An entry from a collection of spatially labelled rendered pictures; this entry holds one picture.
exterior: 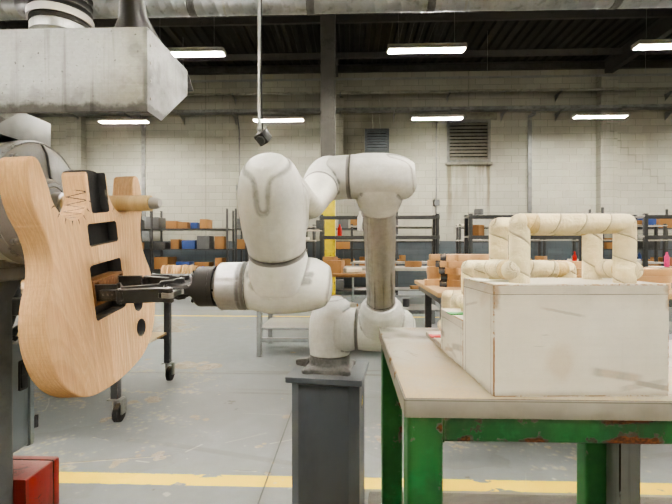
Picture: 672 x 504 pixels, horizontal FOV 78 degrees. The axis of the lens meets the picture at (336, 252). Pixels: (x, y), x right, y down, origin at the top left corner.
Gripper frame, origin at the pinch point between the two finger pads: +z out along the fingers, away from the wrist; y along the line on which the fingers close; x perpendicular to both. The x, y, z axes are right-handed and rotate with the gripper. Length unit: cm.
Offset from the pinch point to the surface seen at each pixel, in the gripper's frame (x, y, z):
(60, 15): 48.7, 2.2, 5.4
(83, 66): 38.7, -2.7, -0.8
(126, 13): 56, 19, 2
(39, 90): 34.9, -3.2, 6.9
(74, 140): 168, 1122, 739
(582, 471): -61, 31, -108
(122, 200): 16.1, 8.1, 0.8
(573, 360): -9, -14, -79
